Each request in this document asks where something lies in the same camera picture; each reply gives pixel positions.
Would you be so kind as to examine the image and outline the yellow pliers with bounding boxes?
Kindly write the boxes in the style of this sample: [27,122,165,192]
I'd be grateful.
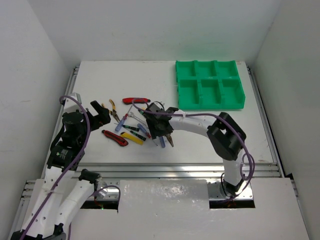
[166,134,174,147]
[101,99,120,123]

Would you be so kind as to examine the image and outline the blue screwdriver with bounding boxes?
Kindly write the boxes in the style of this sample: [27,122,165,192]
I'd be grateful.
[115,113,128,132]
[159,136,166,148]
[137,123,152,139]

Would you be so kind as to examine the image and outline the green black precision screwdriver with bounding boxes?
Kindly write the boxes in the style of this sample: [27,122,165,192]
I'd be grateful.
[120,124,140,132]
[130,130,147,141]

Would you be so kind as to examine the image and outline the red utility knife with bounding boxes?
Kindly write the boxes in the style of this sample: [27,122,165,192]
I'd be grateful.
[122,97,151,105]
[101,129,129,147]

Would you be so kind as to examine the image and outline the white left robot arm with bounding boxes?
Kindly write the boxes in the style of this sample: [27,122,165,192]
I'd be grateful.
[11,96,111,240]

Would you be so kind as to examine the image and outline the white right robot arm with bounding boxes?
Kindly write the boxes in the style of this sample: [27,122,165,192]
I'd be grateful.
[143,103,247,197]

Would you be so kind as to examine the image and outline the red utility knife top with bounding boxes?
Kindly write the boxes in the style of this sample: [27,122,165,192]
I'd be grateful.
[122,97,151,105]

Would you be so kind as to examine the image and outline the silver wrench left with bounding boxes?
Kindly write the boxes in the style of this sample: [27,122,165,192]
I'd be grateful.
[128,112,148,126]

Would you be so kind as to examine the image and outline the yellow utility knife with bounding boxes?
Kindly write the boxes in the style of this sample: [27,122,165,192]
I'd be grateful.
[120,132,144,145]

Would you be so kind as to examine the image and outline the green compartment tray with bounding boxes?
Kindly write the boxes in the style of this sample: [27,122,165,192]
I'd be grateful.
[175,60,246,111]

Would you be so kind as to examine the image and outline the white front cover panel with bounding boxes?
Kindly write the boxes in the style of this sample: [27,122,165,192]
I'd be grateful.
[70,178,309,240]

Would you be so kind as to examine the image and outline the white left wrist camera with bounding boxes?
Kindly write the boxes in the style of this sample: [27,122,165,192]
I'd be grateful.
[63,92,82,113]

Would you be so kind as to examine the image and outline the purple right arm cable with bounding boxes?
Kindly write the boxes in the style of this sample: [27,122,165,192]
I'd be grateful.
[131,97,256,201]

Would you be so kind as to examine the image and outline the aluminium frame rail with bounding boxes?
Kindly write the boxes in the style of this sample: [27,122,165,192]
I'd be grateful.
[44,162,283,179]

